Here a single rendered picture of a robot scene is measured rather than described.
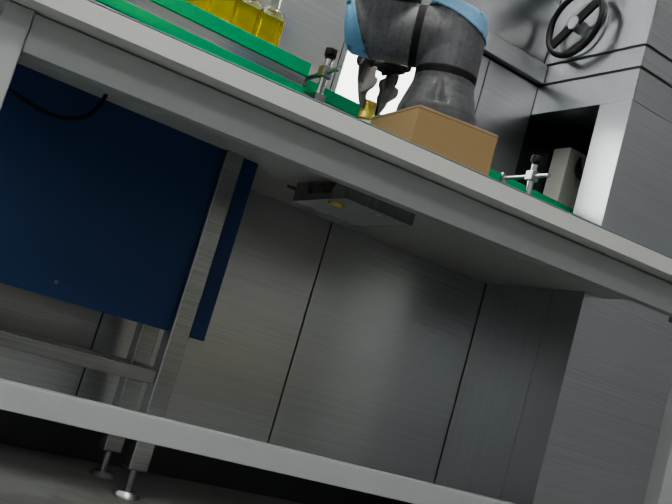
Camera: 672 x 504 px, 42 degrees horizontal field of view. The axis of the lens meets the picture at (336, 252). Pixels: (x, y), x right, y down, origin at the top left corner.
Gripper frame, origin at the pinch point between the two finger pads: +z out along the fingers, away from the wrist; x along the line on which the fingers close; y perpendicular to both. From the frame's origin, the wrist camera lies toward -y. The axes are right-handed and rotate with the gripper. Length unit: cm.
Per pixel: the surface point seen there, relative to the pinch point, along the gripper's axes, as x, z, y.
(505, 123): 65, -25, -32
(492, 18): 51, -52, -32
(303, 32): -6.2, -20.5, -29.9
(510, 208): 10.3, 20.5, 41.3
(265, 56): -24.8, -1.3, -4.7
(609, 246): 34, 20, 45
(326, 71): -11.6, -3.3, -1.5
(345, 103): 1.8, -3.0, -13.5
